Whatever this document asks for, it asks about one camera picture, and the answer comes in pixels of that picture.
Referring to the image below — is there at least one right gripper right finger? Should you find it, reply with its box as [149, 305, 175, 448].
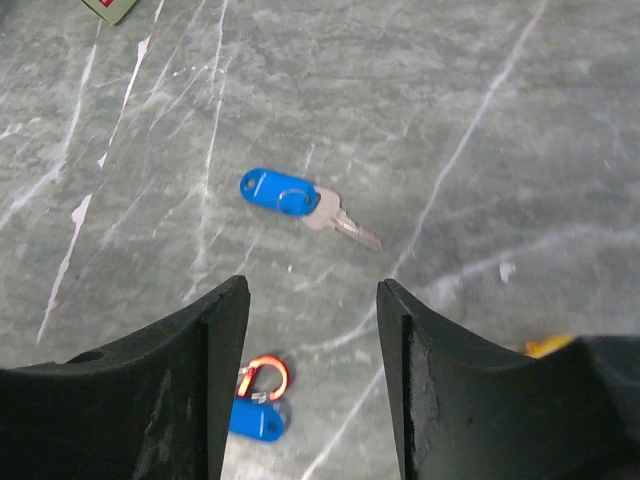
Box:
[377, 279, 639, 480]

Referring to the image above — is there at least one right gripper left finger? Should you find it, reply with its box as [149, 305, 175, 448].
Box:
[1, 275, 250, 479]

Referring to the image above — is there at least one yellow key tag with key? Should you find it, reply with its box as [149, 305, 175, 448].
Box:
[524, 334, 574, 358]

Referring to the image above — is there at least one blue white key tag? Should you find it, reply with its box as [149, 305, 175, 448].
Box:
[229, 398, 285, 442]

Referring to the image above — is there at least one red carabiner clip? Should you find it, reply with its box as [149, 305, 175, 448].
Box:
[236, 355, 290, 403]

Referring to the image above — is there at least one white red cardboard box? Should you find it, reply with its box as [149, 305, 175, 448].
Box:
[81, 0, 137, 25]

